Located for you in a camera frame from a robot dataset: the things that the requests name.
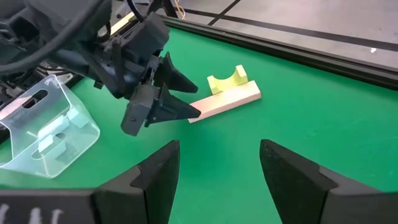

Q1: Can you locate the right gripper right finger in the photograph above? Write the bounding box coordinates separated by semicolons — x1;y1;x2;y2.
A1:
259;139;398;224

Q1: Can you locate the clear plastic bin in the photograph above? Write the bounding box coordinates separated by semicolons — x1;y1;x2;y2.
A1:
0;73;101;180

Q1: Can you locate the long natural wood plank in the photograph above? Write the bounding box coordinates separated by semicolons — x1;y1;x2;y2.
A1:
188;80;262;124

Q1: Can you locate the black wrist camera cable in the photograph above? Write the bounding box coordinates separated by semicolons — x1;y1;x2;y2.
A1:
0;0;108;75

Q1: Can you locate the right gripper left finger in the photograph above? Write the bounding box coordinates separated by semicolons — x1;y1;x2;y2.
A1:
0;140;181;224

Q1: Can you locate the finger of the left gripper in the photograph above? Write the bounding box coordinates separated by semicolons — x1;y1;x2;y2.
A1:
154;51;199;93
144;83;202;128

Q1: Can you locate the mint rectangular block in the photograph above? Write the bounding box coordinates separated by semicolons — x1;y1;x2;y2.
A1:
36;114;72;139

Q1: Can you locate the black metal table frame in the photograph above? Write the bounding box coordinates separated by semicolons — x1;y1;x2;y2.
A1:
149;0;398;91

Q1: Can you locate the green table mat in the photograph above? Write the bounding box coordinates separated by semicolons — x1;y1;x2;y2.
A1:
0;26;398;224

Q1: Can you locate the yellow-green arch block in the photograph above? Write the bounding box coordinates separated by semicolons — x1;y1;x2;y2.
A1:
206;64;249;96

